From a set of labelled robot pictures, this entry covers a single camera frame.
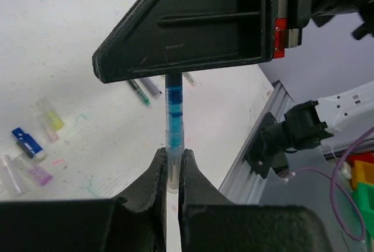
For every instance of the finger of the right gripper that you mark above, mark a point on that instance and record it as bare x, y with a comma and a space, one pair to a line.
157, 37

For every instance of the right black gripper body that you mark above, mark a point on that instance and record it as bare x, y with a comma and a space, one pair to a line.
294, 15

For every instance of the clear green pen cap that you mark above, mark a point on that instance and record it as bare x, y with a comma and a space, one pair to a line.
10, 177

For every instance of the dark green pen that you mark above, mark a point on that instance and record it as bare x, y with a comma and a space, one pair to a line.
139, 92

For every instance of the blue pen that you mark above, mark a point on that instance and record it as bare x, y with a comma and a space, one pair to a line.
174, 111

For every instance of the purple pen cap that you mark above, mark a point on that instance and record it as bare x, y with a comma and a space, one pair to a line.
33, 170

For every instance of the aluminium front rail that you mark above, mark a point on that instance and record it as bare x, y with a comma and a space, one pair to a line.
246, 180

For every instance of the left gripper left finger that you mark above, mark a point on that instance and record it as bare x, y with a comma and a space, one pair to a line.
139, 219

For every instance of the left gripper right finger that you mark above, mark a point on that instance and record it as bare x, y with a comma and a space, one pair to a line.
199, 205

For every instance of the purple pen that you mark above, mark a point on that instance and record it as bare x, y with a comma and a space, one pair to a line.
151, 87

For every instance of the yellow highlighter cap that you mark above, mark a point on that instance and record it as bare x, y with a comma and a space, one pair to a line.
49, 114

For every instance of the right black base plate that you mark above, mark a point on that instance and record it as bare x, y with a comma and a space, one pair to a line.
270, 138

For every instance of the clear blue pen cap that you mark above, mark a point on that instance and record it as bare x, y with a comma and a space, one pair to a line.
174, 151

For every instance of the coloured storage bins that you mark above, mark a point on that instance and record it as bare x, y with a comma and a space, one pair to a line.
361, 181

